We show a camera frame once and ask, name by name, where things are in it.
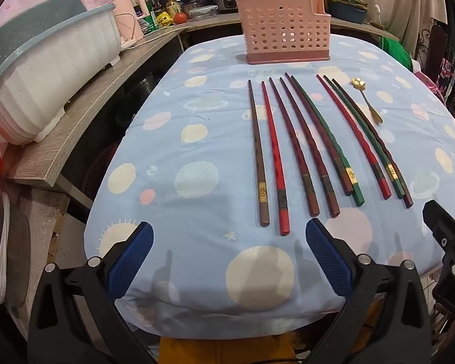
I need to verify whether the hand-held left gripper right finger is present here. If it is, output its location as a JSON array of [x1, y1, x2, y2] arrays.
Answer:
[[305, 218, 433, 364]]

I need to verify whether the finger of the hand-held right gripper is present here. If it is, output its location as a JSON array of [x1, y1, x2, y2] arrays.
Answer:
[[422, 200, 455, 268]]

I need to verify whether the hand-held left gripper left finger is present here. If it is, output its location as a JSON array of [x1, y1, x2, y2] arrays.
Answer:
[[27, 222, 156, 364]]

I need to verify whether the dark brown chopstick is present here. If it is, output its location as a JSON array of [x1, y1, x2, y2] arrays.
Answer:
[[332, 78, 415, 209]]

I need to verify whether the red chopstick with dark band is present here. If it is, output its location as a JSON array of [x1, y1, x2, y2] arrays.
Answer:
[[316, 74, 392, 200]]

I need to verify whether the green chopstick with gold label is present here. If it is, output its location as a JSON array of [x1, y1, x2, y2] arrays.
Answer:
[[290, 75, 366, 207], [323, 75, 406, 200]]

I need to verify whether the bright red chopstick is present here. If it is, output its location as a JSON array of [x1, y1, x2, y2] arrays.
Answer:
[[261, 80, 291, 236]]

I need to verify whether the brown chopstick with gold label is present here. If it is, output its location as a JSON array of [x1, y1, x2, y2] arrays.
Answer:
[[247, 79, 271, 227]]

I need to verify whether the gold flower-handled spoon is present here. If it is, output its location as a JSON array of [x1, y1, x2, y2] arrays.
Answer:
[[349, 78, 383, 124]]

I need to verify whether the pink perforated plastic basket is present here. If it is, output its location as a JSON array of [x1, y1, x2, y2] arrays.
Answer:
[[235, 0, 331, 65]]

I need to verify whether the dark red chopstick gold band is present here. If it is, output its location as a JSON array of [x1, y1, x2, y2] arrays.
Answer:
[[284, 72, 355, 196]]

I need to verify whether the red perforated basket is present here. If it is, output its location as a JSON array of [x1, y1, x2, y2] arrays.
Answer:
[[81, 148, 116, 198]]

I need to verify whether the blue planet-print tablecloth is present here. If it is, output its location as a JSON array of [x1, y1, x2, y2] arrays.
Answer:
[[84, 34, 455, 340]]

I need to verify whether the grey wooden counter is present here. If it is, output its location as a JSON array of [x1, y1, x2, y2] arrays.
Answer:
[[5, 11, 400, 213]]

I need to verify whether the green cloth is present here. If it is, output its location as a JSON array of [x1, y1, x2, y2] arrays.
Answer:
[[379, 32, 414, 72]]

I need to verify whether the white plastic bin blue rim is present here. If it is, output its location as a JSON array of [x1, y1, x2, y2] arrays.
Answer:
[[0, 2, 123, 145]]

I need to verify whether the green packet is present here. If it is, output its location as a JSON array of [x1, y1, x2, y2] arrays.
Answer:
[[138, 11, 159, 35]]

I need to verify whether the beige curtain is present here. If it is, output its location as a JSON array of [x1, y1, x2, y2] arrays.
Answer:
[[354, 0, 446, 56]]

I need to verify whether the pink appliance on counter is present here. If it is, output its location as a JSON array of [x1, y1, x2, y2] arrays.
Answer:
[[112, 0, 145, 44]]

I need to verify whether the dark planter with plants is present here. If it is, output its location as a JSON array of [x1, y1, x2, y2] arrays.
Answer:
[[322, 0, 368, 24]]

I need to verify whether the clear lidded food container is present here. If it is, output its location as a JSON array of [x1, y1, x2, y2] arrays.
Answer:
[[190, 5, 217, 19]]

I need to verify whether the grey-green dotted lid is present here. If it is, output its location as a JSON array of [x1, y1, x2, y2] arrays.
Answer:
[[0, 0, 88, 84]]

